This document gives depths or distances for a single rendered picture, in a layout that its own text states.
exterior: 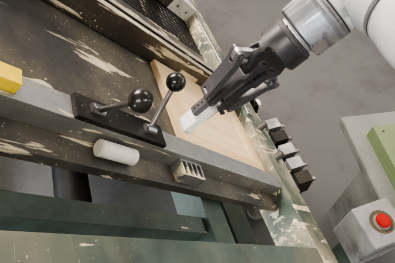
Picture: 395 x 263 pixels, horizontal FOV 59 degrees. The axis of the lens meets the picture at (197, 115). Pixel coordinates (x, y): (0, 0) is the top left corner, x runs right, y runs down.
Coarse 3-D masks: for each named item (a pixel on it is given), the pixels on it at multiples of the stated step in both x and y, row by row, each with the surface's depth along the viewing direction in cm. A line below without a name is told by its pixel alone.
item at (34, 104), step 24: (0, 96) 45; (24, 96) 48; (48, 96) 52; (24, 120) 50; (48, 120) 52; (72, 120) 53; (120, 144) 62; (144, 144) 65; (168, 144) 70; (192, 144) 79; (216, 168) 82; (240, 168) 91; (264, 192) 104
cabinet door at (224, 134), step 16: (160, 64) 100; (160, 80) 94; (176, 96) 94; (192, 96) 104; (176, 112) 88; (176, 128) 85; (208, 128) 98; (224, 128) 108; (240, 128) 119; (208, 144) 91; (224, 144) 100; (240, 144) 110; (240, 160) 101; (256, 160) 111
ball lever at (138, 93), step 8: (144, 88) 51; (128, 96) 50; (136, 96) 49; (144, 96) 49; (152, 96) 50; (96, 104) 56; (112, 104) 54; (120, 104) 53; (128, 104) 51; (136, 104) 49; (144, 104) 49; (152, 104) 50; (96, 112) 56; (104, 112) 57; (136, 112) 50; (144, 112) 50
